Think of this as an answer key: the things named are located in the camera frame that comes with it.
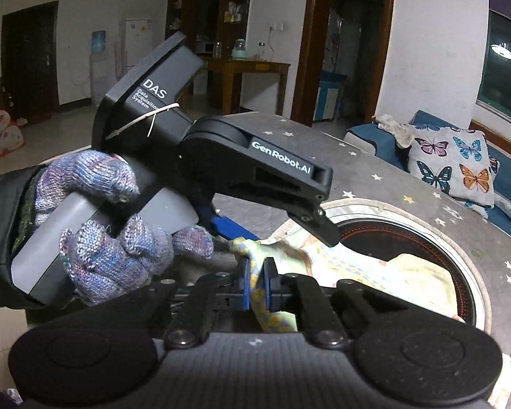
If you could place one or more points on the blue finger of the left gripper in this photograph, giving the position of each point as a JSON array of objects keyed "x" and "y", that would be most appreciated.
[{"x": 221, "y": 226}]

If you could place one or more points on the dark wooden side table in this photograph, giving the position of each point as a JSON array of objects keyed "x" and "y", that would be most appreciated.
[{"x": 228, "y": 79}]

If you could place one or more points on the dark window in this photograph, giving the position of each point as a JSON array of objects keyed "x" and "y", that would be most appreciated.
[{"x": 495, "y": 88}]

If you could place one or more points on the white refrigerator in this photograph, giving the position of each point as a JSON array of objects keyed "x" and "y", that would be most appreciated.
[{"x": 136, "y": 42}]

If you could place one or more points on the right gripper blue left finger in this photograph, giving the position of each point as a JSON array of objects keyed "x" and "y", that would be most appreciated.
[{"x": 212, "y": 294}]

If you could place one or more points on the dark sleeved left forearm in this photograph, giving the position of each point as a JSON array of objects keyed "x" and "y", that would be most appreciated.
[{"x": 17, "y": 224}]

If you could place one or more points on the butterfly print pillow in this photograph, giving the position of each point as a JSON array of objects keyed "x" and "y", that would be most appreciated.
[{"x": 455, "y": 161}]

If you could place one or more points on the crumpled beige cloth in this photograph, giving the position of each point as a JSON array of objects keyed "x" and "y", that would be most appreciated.
[{"x": 402, "y": 133}]

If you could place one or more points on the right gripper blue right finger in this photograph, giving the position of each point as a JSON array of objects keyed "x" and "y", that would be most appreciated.
[{"x": 302, "y": 296}]

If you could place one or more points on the water dispenser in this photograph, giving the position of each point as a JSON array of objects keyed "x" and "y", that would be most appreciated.
[{"x": 98, "y": 67}]

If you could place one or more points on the left knitted glove hand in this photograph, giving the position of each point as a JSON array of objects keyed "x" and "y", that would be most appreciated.
[{"x": 102, "y": 267}]

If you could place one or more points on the colourful patterned children's shirt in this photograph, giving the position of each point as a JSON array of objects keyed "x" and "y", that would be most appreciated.
[{"x": 415, "y": 280}]

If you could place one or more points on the blue corner sofa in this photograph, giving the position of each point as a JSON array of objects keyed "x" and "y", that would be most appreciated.
[{"x": 383, "y": 146}]

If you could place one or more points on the dark wall shelf unit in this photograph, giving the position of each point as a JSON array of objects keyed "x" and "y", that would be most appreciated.
[{"x": 211, "y": 27}]

